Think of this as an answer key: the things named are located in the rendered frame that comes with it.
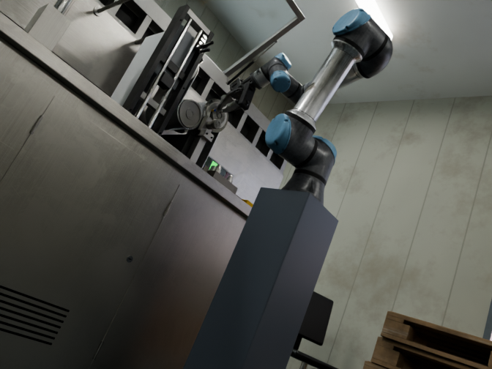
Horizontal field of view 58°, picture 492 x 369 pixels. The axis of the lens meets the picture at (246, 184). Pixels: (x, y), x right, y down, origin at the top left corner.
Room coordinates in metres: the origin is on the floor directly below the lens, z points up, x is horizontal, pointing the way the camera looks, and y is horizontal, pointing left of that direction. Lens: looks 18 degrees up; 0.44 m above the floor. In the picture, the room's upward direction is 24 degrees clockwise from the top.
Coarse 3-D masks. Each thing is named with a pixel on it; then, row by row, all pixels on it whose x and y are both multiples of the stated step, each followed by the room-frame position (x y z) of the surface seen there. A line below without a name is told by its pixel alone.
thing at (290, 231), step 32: (288, 192) 1.32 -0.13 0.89; (256, 224) 1.37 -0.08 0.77; (288, 224) 1.29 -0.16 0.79; (320, 224) 1.34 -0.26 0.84; (256, 256) 1.34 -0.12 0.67; (288, 256) 1.28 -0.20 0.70; (320, 256) 1.38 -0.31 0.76; (224, 288) 1.39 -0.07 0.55; (256, 288) 1.30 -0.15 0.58; (288, 288) 1.32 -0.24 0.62; (224, 320) 1.35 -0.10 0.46; (256, 320) 1.28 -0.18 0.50; (288, 320) 1.35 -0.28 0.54; (192, 352) 1.40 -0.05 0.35; (224, 352) 1.32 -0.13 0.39; (256, 352) 1.29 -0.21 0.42; (288, 352) 1.39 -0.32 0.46
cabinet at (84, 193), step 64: (0, 64) 1.05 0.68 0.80; (0, 128) 1.10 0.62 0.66; (64, 128) 1.19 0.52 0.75; (0, 192) 1.16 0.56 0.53; (64, 192) 1.26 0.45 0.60; (128, 192) 1.37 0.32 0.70; (192, 192) 1.53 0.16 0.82; (0, 256) 1.21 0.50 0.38; (64, 256) 1.32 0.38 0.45; (128, 256) 1.44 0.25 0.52; (192, 256) 1.61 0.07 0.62; (0, 320) 1.27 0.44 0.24; (64, 320) 1.38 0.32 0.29; (128, 320) 1.52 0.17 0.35; (192, 320) 1.69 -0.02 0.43
